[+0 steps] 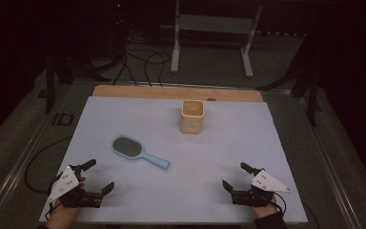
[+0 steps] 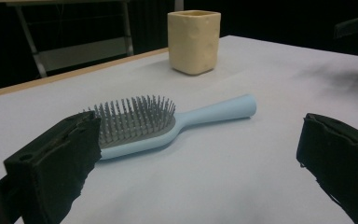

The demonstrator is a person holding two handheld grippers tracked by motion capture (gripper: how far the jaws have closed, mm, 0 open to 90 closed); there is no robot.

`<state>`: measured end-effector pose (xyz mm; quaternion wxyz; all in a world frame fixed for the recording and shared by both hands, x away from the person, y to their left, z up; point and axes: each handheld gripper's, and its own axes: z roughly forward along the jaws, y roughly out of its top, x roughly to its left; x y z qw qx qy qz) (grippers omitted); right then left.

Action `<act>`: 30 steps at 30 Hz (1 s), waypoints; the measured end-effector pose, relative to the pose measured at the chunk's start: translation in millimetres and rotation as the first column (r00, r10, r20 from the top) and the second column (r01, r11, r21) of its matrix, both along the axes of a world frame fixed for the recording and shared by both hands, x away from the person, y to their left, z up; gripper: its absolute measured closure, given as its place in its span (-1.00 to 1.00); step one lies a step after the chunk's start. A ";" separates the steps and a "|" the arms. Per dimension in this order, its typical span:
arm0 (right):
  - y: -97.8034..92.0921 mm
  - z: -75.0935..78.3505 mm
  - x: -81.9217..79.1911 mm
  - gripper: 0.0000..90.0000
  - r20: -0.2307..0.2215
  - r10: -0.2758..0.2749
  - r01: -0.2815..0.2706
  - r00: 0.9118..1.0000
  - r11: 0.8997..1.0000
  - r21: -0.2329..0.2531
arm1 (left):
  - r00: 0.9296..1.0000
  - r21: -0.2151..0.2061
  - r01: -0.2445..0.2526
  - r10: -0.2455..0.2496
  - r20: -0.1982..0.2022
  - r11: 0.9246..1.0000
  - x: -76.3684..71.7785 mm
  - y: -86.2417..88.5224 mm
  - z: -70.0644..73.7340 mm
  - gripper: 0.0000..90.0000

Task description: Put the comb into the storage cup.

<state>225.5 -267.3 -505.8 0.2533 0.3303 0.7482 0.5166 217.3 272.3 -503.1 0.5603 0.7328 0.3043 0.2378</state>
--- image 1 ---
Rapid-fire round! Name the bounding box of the white table mat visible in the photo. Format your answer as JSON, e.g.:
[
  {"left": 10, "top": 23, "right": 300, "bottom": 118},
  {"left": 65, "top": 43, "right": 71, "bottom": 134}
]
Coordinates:
[{"left": 38, "top": 95, "right": 309, "bottom": 225}]

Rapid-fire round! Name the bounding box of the dark device with red light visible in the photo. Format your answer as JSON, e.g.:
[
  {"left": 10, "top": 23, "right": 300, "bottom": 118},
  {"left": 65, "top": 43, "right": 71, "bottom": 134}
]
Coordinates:
[{"left": 109, "top": 0, "right": 132, "bottom": 30}]

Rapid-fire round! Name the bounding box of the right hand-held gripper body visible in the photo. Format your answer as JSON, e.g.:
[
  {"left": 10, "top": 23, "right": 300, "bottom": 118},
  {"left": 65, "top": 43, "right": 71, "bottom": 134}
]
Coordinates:
[{"left": 230, "top": 169, "right": 292, "bottom": 208}]

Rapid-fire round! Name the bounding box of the right hand-held gripper cable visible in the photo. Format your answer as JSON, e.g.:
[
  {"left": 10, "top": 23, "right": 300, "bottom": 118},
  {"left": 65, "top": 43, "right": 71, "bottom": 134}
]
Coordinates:
[{"left": 271, "top": 191, "right": 321, "bottom": 229}]

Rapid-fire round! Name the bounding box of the left hand-held gripper cable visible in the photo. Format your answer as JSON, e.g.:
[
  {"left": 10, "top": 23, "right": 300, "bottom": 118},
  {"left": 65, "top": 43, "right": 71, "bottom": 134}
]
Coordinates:
[{"left": 45, "top": 173, "right": 63, "bottom": 221}]

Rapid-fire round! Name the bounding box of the white metal stand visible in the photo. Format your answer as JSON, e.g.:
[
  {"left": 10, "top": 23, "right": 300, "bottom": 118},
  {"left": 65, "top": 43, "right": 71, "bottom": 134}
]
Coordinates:
[{"left": 170, "top": 0, "right": 264, "bottom": 79}]

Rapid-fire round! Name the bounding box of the beige square cup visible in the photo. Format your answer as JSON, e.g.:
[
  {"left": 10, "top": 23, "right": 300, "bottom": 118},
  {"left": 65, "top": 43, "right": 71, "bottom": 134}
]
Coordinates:
[{"left": 180, "top": 99, "right": 206, "bottom": 135}]

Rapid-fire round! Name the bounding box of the light blue hairbrush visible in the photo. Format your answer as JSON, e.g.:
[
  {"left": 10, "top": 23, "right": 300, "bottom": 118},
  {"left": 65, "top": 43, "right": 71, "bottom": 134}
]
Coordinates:
[{"left": 111, "top": 135, "right": 172, "bottom": 171}]

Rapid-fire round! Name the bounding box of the hand-held gripper cable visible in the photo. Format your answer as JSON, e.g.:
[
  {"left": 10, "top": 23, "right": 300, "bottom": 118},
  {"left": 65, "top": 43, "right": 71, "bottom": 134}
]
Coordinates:
[
  {"left": 271, "top": 191, "right": 321, "bottom": 229},
  {"left": 45, "top": 173, "right": 63, "bottom": 221}
]

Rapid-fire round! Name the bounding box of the black tripod stand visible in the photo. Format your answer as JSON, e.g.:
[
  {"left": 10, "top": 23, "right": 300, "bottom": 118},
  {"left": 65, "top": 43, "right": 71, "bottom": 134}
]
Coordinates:
[
  {"left": 255, "top": 31, "right": 323, "bottom": 128},
  {"left": 37, "top": 47, "right": 112, "bottom": 115}
]

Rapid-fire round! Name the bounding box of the black floor cable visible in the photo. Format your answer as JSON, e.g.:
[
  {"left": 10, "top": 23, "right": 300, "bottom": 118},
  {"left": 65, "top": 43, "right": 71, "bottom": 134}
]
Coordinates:
[
  {"left": 24, "top": 135, "right": 74, "bottom": 194},
  {"left": 112, "top": 31, "right": 141, "bottom": 87},
  {"left": 143, "top": 52, "right": 172, "bottom": 88}
]

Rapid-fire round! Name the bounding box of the person's left hand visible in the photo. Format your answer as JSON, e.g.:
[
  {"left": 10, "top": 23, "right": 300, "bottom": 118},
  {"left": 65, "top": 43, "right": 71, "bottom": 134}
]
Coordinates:
[{"left": 46, "top": 203, "right": 80, "bottom": 229}]

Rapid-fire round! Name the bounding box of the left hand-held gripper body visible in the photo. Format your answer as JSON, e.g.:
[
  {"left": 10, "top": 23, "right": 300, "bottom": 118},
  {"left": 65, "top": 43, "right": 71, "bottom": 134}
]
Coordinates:
[{"left": 46, "top": 165, "right": 105, "bottom": 210}]

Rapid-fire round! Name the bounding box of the metal floor rail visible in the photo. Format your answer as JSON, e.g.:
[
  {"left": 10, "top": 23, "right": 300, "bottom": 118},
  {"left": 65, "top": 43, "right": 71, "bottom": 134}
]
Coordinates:
[
  {"left": 294, "top": 94, "right": 365, "bottom": 229},
  {"left": 0, "top": 83, "right": 74, "bottom": 229}
]

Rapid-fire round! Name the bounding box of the person's right hand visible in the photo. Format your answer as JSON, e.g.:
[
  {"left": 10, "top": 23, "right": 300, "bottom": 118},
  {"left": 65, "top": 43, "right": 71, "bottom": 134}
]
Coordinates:
[{"left": 250, "top": 196, "right": 279, "bottom": 219}]

